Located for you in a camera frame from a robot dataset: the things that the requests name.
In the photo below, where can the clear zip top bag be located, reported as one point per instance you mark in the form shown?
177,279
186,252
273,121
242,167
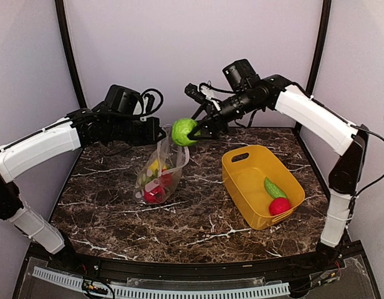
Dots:
174,159

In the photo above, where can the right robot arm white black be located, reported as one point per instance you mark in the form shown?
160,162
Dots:
277,93

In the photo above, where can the red tomato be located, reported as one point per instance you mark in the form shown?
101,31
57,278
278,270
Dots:
154,196

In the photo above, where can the red pomegranate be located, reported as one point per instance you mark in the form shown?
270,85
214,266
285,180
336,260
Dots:
278,206

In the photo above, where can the grey slotted cable duct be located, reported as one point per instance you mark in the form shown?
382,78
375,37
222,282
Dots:
144,288

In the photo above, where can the right black frame post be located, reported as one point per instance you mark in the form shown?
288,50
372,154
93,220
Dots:
319,45

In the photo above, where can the left black frame post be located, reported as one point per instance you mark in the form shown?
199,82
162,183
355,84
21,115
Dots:
68,51

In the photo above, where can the yellow plastic basket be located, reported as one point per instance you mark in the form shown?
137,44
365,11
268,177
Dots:
244,172

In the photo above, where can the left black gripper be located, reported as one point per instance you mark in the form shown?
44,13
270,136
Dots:
151,137

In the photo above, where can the black frame post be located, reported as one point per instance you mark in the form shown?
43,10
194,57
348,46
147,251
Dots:
68,51
319,45

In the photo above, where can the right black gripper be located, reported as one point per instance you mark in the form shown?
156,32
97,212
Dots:
213,114

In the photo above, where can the green apple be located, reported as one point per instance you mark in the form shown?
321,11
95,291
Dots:
180,131

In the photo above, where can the black front rail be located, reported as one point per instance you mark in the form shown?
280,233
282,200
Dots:
286,269

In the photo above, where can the red chili pepper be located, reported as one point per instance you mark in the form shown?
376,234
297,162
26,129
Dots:
166,180

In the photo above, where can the yellow bell pepper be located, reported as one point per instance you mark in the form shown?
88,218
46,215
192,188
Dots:
157,165

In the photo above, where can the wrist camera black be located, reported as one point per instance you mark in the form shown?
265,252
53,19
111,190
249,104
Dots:
131,104
240,76

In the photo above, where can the green bitter gourd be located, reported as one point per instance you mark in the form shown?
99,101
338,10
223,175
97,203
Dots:
273,190

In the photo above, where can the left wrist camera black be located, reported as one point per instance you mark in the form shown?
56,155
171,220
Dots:
131,104

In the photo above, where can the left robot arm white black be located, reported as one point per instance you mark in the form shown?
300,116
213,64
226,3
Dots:
76,130

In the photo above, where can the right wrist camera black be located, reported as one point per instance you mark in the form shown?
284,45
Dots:
240,76

